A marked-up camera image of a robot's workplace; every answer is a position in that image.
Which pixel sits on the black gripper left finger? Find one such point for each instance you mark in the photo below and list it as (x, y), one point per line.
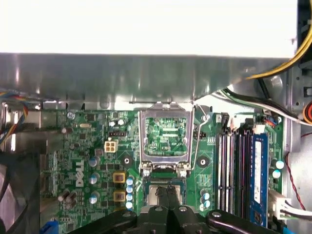
(151, 221)

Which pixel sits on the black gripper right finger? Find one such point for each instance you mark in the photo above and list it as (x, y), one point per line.
(187, 221)

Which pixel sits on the silver CPU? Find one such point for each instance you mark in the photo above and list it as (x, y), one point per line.
(153, 197)

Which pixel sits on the CPU socket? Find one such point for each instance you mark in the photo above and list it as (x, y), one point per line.
(145, 195)

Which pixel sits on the black RAM slot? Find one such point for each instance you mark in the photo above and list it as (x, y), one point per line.
(223, 170)
(234, 170)
(246, 170)

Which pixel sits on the white four-pin board connector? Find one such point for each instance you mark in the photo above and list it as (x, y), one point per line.
(111, 146)

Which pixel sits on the blue RAM stick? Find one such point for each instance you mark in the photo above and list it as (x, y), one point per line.
(259, 170)

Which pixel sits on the blue board connector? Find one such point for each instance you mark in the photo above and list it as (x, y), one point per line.
(50, 229)

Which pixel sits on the green motherboard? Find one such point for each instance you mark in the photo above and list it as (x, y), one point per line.
(92, 136)

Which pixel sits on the black case fan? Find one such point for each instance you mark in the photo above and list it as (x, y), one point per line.
(14, 195)

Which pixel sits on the grey power supply unit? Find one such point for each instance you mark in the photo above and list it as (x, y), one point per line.
(146, 78)

